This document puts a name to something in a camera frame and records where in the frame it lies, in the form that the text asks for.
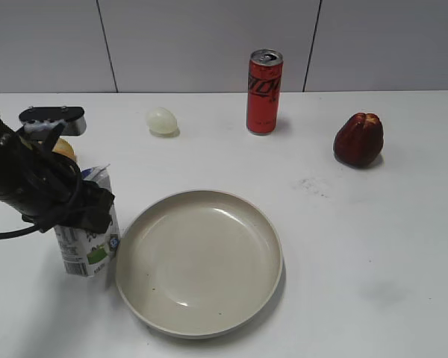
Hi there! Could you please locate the white milk carton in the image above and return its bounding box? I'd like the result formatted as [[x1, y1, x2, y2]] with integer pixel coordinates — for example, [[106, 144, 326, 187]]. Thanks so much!
[[53, 163, 122, 278]]

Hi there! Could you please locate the red soda can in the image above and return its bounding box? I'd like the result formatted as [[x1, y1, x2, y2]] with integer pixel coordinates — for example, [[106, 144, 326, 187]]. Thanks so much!
[[246, 48, 284, 135]]

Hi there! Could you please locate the black cable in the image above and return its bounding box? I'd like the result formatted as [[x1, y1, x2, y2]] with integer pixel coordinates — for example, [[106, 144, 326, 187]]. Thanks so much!
[[0, 222, 38, 241]]

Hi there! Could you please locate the dark red wax apple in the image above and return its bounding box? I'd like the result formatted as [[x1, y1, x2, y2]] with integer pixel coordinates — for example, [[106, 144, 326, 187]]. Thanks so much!
[[333, 113, 384, 168]]

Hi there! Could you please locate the white peeled egg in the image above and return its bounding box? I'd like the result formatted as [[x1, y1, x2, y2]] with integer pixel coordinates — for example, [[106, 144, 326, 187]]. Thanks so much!
[[146, 107, 178, 135]]

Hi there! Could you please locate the twisted bread ring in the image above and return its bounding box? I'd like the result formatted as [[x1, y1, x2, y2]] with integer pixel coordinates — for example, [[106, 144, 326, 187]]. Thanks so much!
[[37, 136, 78, 163]]

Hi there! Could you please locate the beige round plate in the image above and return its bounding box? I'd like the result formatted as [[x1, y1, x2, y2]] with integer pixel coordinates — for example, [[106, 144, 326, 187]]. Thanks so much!
[[116, 190, 284, 339]]

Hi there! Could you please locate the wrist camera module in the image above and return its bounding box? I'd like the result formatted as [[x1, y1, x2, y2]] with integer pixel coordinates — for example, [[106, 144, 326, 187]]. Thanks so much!
[[19, 106, 87, 136]]

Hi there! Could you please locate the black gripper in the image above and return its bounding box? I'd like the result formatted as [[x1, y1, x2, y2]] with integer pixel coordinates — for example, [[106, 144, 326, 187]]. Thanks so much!
[[0, 117, 114, 233]]

